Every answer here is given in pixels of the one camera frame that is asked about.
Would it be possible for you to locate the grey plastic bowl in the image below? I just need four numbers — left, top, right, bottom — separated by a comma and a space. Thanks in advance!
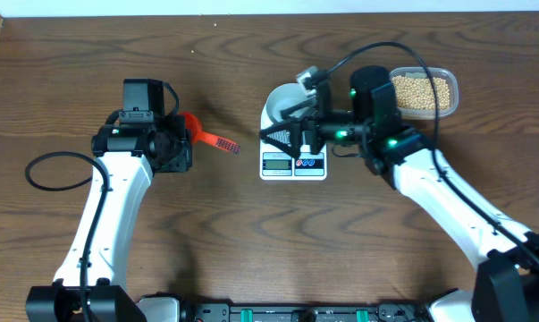
261, 83, 308, 129

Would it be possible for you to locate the white digital kitchen scale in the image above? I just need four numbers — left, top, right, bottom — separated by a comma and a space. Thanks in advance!
258, 105, 328, 182

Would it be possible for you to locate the red plastic measuring scoop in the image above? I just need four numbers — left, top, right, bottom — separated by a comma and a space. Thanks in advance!
181, 112, 240, 155

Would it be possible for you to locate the clear plastic container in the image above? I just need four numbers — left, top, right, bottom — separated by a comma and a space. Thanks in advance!
390, 67, 459, 120

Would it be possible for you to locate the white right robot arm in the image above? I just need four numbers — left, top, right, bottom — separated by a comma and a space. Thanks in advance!
259, 66, 539, 321

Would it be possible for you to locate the pile of soybeans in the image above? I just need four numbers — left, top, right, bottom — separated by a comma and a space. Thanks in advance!
392, 76, 451, 110

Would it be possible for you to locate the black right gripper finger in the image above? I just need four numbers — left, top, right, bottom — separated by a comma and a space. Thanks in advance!
259, 121, 302, 158
280, 99, 316, 119

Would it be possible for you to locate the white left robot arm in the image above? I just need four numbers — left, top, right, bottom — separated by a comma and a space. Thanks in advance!
26, 79, 192, 321

